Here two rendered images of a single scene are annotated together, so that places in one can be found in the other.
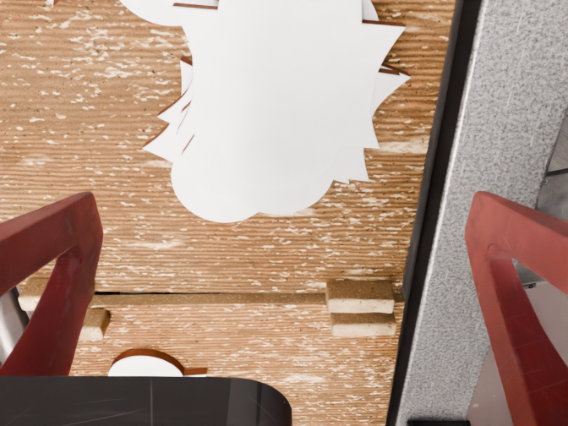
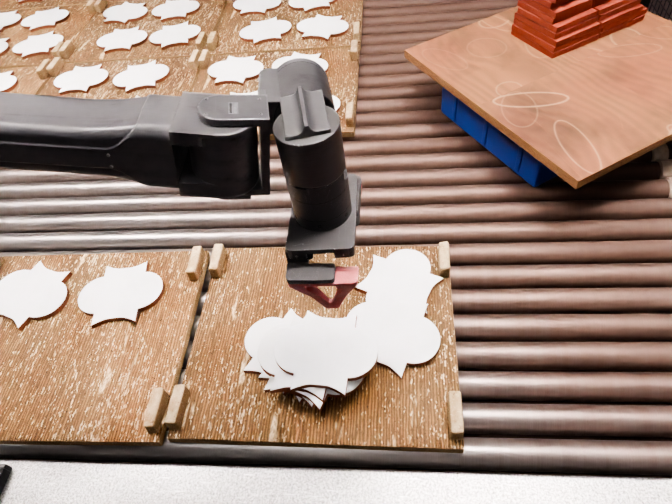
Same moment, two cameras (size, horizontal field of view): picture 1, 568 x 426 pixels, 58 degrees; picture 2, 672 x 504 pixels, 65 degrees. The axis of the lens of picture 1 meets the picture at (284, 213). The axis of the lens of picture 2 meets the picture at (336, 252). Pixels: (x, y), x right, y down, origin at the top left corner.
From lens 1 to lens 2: 0.51 m
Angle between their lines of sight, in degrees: 46
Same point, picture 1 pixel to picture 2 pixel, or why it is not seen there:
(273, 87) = (323, 345)
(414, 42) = (329, 427)
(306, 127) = (304, 358)
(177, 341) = (163, 310)
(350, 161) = (282, 381)
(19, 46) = not seen: hidden behind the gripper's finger
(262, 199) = (267, 343)
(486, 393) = not seen: outside the picture
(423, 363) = (80, 473)
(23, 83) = not seen: hidden behind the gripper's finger
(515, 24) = (332, 488)
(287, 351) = (136, 370)
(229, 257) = (219, 341)
